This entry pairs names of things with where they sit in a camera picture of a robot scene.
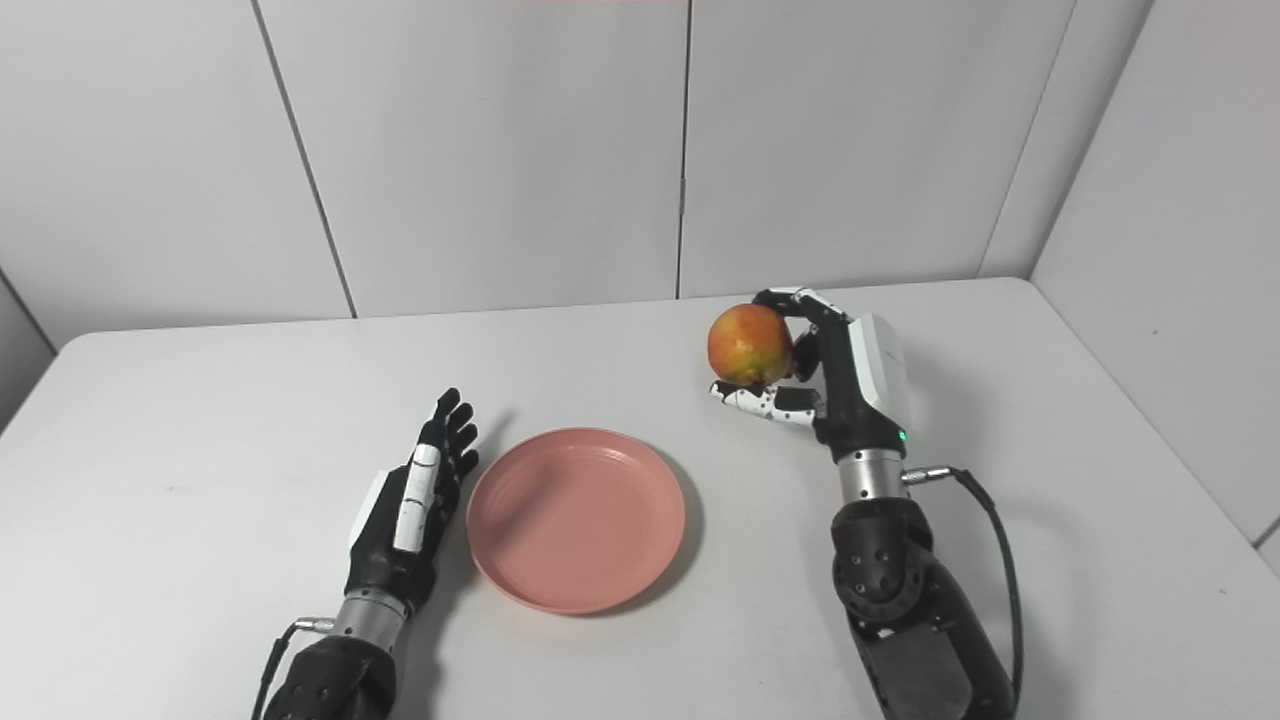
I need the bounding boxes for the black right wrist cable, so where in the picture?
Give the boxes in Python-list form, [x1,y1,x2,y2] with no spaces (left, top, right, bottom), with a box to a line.
[902,465,1027,703]

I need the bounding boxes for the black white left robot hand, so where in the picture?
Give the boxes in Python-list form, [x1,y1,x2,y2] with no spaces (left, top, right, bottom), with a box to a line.
[343,388,480,613]

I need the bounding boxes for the red yellow pomegranate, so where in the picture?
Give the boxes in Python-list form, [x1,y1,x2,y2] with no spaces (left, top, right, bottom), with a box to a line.
[707,304,795,389]

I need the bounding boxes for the pink round plate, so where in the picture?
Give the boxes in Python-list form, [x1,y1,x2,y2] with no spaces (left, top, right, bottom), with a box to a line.
[466,428,687,615]

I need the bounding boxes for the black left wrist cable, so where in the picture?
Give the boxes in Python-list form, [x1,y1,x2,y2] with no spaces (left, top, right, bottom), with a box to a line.
[250,617,336,720]

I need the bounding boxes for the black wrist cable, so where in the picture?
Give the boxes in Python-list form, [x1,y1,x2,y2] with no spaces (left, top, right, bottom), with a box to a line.
[250,617,336,720]
[902,465,1027,703]

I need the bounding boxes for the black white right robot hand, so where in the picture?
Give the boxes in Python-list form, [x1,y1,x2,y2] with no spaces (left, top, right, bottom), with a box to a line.
[709,287,913,463]

